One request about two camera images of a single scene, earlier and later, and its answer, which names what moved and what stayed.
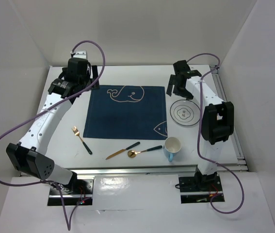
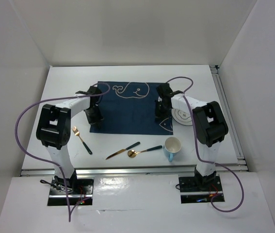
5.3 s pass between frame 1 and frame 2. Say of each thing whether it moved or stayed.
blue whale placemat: moved
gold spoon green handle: stayed
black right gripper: moved
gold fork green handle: stayed
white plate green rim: stayed
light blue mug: stayed
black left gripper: moved
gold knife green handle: stayed
